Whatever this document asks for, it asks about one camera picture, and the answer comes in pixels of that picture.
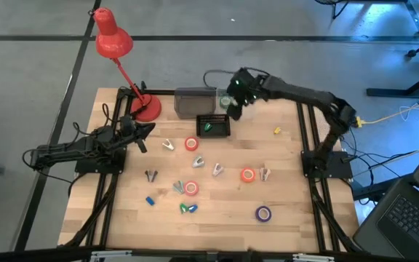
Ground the clear plastic bin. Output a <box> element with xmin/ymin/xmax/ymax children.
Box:
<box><xmin>215</xmin><ymin>87</ymin><xmax>261</xmax><ymax>117</ymax></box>

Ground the black slotted plastic basket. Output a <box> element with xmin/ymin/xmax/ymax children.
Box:
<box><xmin>196</xmin><ymin>114</ymin><xmax>231</xmax><ymax>138</ymax></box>

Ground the grey translucent plastic bin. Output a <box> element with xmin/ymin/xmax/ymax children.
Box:
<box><xmin>174</xmin><ymin>87</ymin><xmax>218</xmax><ymax>120</ymax></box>

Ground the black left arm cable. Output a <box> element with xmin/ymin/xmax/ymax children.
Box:
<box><xmin>22</xmin><ymin>103</ymin><xmax>114</xmax><ymax>183</ymax></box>

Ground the red desk lamp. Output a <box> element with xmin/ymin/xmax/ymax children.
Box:
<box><xmin>87</xmin><ymin>7</ymin><xmax>162</xmax><ymax>123</ymax></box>

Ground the black crossbar with silver brackets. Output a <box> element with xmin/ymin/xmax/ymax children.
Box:
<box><xmin>0</xmin><ymin>246</ymin><xmax>419</xmax><ymax>262</ymax></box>

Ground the black aluminium rig frame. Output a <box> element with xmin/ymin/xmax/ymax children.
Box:
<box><xmin>58</xmin><ymin>82</ymin><xmax>363</xmax><ymax>262</ymax></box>

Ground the purple tape roll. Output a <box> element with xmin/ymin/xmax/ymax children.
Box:
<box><xmin>255</xmin><ymin>205</ymin><xmax>273</xmax><ymax>223</ymax></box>

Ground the yellow extension cable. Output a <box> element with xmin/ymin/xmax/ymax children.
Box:
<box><xmin>361</xmin><ymin>92</ymin><xmax>419</xmax><ymax>127</ymax></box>

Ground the purple staple remover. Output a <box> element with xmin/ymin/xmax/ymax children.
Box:
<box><xmin>211</xmin><ymin>162</ymin><xmax>225</xmax><ymax>178</ymax></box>

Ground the pink tape roll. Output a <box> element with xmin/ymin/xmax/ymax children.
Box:
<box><xmin>183</xmin><ymin>180</ymin><xmax>200</xmax><ymax>197</ymax></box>

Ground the black open laptop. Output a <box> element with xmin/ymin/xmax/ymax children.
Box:
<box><xmin>352</xmin><ymin>177</ymin><xmax>419</xmax><ymax>261</ymax></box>

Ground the red tape roll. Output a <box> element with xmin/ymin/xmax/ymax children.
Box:
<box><xmin>184</xmin><ymin>136</ymin><xmax>199</xmax><ymax>152</ymax></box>

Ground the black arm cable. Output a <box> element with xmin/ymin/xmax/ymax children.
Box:
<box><xmin>202</xmin><ymin>67</ymin><xmax>271</xmax><ymax>89</ymax></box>
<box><xmin>22</xmin><ymin>103</ymin><xmax>114</xmax><ymax>183</ymax></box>

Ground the orange tape roll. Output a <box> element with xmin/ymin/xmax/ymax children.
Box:
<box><xmin>240</xmin><ymin>167</ymin><xmax>257</xmax><ymax>183</ymax></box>

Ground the black desk leg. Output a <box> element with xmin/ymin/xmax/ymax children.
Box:
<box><xmin>366</xmin><ymin>65</ymin><xmax>419</xmax><ymax>99</ymax></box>

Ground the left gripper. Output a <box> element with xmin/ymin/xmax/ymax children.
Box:
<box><xmin>116</xmin><ymin>114</ymin><xmax>156</xmax><ymax>154</ymax></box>

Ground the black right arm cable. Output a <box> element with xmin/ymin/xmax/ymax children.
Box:
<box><xmin>202</xmin><ymin>67</ymin><xmax>271</xmax><ymax>89</ymax></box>

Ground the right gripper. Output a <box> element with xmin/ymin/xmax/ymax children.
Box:
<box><xmin>226</xmin><ymin>67</ymin><xmax>269</xmax><ymax>122</ymax></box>

